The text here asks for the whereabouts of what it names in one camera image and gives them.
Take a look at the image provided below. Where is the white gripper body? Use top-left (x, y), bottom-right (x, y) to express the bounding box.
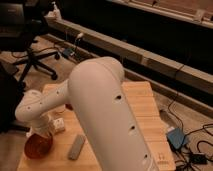
top-left (31, 121), bottom-right (54, 138)

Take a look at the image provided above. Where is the red ceramic bowl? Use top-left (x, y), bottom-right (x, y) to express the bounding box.
top-left (24, 134), bottom-right (53, 159)

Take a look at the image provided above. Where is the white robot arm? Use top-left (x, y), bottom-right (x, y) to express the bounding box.
top-left (15, 57), bottom-right (159, 171)

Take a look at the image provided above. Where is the white remote control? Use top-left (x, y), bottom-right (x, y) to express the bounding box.
top-left (25, 117), bottom-right (66, 138)

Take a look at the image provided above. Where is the small red object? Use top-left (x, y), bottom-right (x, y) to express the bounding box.
top-left (65, 104), bottom-right (73, 111)

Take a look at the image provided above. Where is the grey remote control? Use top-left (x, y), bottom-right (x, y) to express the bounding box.
top-left (68, 134), bottom-right (86, 160)

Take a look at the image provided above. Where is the black dark chair left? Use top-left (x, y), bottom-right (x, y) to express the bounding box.
top-left (0, 62), bottom-right (24, 134)

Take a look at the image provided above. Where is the blue power box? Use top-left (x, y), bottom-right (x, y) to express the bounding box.
top-left (62, 48), bottom-right (75, 59)

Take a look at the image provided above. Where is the black office chair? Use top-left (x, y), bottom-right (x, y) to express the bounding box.
top-left (0, 0), bottom-right (59, 87)

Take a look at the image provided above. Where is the white spray bottle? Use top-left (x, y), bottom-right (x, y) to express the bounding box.
top-left (52, 1), bottom-right (62, 20)

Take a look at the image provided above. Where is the blue floor device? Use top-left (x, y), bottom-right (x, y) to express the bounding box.
top-left (166, 128), bottom-right (189, 150)

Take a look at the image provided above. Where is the black power adapter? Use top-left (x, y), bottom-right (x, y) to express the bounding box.
top-left (190, 153), bottom-right (207, 164)

